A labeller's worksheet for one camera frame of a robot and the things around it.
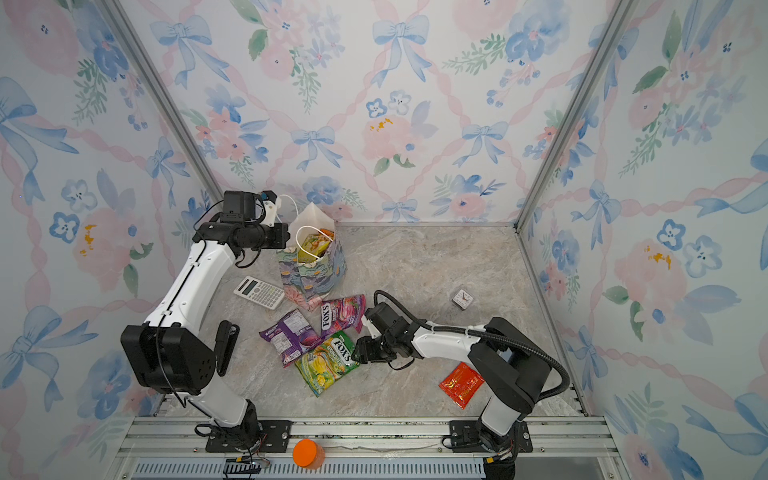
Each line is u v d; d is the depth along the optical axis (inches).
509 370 17.8
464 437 28.8
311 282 33.2
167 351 17.1
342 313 35.8
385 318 27.4
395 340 26.8
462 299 38.3
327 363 32.8
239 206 24.7
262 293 38.7
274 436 29.3
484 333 19.4
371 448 28.9
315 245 35.6
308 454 25.2
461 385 31.9
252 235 27.0
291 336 34.6
